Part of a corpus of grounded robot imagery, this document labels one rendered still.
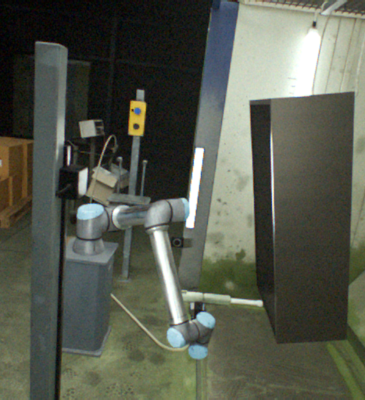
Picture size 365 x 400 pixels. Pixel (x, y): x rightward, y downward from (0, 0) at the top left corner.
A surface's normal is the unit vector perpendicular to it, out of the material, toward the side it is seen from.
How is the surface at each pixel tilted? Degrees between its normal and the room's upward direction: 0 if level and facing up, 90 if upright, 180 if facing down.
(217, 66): 90
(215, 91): 90
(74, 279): 90
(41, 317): 90
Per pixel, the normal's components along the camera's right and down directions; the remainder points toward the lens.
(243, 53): -0.04, 0.24
